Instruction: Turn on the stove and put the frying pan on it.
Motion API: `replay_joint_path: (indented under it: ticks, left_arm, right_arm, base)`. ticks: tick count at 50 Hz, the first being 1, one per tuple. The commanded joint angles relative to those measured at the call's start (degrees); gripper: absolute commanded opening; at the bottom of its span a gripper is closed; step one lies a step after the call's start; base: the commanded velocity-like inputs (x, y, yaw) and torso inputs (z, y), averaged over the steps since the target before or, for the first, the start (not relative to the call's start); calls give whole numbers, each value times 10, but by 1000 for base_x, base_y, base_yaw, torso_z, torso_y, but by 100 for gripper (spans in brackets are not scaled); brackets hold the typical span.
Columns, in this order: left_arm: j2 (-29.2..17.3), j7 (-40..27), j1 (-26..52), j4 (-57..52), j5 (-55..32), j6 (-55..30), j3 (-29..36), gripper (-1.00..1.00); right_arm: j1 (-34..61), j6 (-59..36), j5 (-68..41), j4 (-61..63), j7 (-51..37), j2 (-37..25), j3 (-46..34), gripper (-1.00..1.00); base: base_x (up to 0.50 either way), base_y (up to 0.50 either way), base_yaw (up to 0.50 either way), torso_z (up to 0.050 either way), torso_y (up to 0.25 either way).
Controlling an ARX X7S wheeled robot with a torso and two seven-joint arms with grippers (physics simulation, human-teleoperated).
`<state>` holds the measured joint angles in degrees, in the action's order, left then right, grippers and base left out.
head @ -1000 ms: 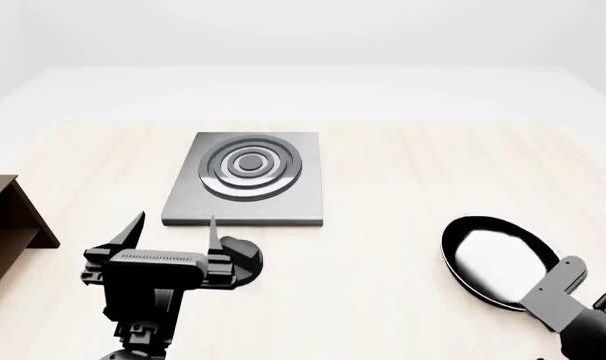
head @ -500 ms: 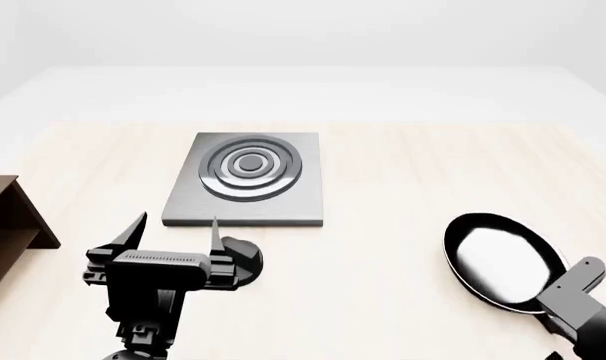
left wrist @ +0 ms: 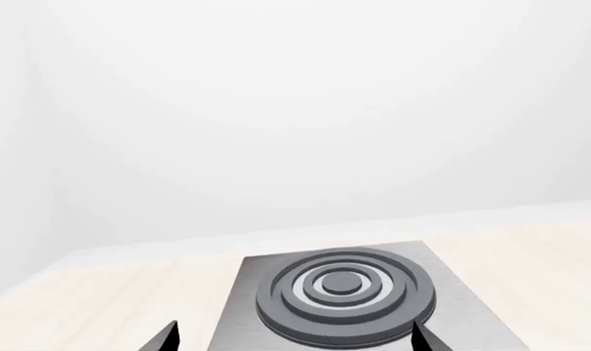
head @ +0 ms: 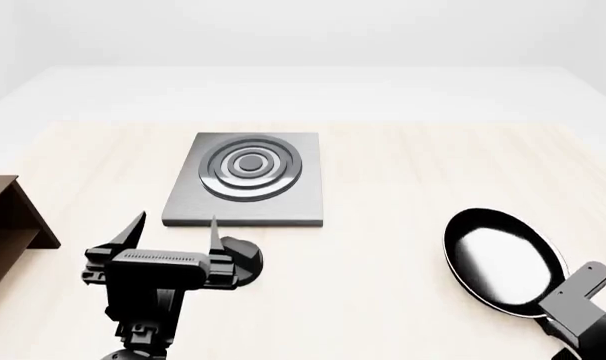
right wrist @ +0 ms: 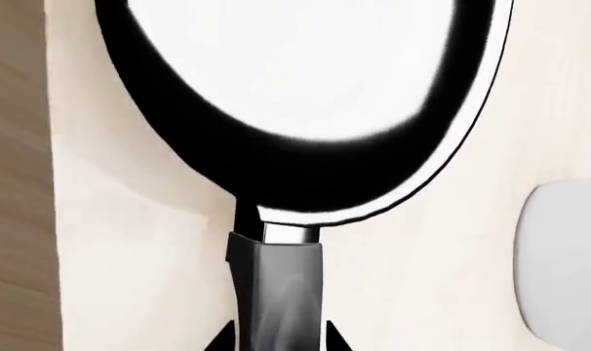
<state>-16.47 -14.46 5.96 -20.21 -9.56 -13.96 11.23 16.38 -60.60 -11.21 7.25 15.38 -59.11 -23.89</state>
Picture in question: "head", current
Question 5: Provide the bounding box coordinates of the black round stove knob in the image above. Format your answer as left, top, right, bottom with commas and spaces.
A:
218, 235, 265, 291

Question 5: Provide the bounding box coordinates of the dark brown wooden shelf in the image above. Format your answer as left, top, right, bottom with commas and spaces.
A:
0, 174, 63, 303

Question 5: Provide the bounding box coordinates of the grey square stove plate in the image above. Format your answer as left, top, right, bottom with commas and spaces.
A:
161, 131, 326, 228

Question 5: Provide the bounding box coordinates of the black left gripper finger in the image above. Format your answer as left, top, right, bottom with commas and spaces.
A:
104, 210, 147, 252
208, 214, 226, 258

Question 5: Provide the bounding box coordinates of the black left gripper camera box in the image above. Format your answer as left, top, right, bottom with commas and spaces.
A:
104, 249, 208, 293

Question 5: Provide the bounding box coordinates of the black frying pan grey handle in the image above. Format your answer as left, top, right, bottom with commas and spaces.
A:
442, 207, 606, 339

